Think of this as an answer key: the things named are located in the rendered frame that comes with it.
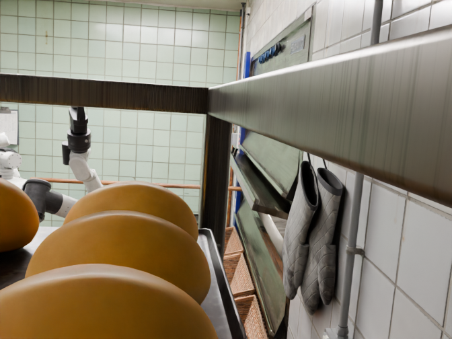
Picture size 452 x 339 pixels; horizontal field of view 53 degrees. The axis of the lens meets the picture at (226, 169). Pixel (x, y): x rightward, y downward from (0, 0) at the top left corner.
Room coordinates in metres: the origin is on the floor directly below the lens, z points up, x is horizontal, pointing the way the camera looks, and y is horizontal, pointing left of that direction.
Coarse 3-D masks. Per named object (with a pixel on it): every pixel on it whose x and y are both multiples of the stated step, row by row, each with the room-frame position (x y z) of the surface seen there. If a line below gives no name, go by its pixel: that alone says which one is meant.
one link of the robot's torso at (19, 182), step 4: (0, 176) 1.69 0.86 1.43; (4, 176) 1.83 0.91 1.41; (8, 176) 1.84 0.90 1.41; (12, 176) 1.86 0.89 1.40; (8, 180) 1.81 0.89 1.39; (12, 180) 1.82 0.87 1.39; (16, 180) 1.82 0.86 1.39; (20, 180) 1.83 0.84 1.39; (24, 180) 1.84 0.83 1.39; (16, 184) 1.77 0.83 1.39; (20, 184) 1.79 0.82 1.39; (20, 188) 1.77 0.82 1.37
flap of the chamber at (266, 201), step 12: (240, 156) 3.13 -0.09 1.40; (252, 168) 2.61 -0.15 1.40; (240, 180) 2.04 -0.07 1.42; (252, 180) 2.11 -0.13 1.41; (264, 180) 2.23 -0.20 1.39; (264, 192) 1.85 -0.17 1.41; (276, 192) 1.95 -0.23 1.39; (252, 204) 1.55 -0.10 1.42; (264, 204) 1.58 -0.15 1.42; (276, 204) 1.65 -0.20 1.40; (288, 204) 1.72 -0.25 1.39; (276, 216) 1.55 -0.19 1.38; (288, 216) 1.55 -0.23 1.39
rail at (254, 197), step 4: (232, 156) 2.77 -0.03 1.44; (232, 160) 2.64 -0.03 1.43; (236, 164) 2.40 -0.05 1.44; (236, 168) 2.33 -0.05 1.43; (240, 168) 2.27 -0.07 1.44; (240, 172) 2.13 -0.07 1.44; (240, 176) 2.08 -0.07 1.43; (244, 176) 2.02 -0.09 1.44; (244, 180) 1.92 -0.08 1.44; (244, 184) 1.88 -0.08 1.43; (248, 184) 1.81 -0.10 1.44; (248, 188) 1.75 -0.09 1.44; (252, 188) 1.74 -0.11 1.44; (248, 192) 1.72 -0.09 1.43; (252, 192) 1.65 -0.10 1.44; (252, 196) 1.60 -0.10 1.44; (256, 196) 1.58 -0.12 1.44; (252, 200) 1.58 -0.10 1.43; (256, 200) 1.55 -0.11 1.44
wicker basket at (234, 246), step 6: (228, 228) 3.29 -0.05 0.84; (234, 228) 3.25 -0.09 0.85; (228, 234) 3.29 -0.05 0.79; (234, 234) 3.18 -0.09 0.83; (228, 240) 3.30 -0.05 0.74; (234, 240) 3.11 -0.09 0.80; (240, 240) 2.97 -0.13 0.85; (228, 246) 3.25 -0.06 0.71; (234, 246) 3.03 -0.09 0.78; (240, 246) 2.85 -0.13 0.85; (228, 252) 3.17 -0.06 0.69; (234, 252) 2.75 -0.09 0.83; (240, 252) 2.75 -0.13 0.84
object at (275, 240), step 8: (256, 216) 2.45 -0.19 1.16; (264, 216) 2.36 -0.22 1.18; (264, 224) 2.20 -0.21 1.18; (272, 224) 2.21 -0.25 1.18; (264, 232) 2.13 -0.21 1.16; (272, 232) 2.06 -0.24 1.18; (272, 240) 1.93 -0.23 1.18; (280, 240) 1.94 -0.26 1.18; (272, 248) 1.88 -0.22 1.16; (280, 248) 1.82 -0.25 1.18; (280, 256) 1.72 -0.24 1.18; (280, 264) 1.68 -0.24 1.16
